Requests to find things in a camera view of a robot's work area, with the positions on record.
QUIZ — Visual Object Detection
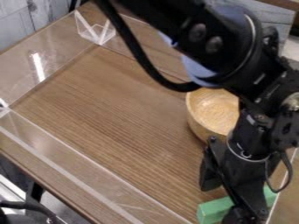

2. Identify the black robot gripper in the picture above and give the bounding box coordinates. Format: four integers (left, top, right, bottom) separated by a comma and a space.
198, 135, 291, 224

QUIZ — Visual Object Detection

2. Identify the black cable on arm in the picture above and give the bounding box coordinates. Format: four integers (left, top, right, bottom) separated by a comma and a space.
94, 0, 202, 93

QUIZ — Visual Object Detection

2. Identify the green rectangular block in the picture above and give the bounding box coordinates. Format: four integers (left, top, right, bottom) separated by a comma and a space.
196, 186, 277, 224

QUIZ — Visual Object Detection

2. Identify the black table leg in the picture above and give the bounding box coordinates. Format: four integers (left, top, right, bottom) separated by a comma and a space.
26, 182, 44, 202

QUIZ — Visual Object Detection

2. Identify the black cable under table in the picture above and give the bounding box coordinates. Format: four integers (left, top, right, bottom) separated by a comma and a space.
0, 199, 60, 224

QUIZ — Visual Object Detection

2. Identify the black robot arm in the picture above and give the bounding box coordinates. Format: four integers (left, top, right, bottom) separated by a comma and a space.
117, 0, 299, 224

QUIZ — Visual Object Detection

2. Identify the brown wooden bowl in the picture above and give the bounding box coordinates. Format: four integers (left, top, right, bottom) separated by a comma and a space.
185, 88, 239, 143

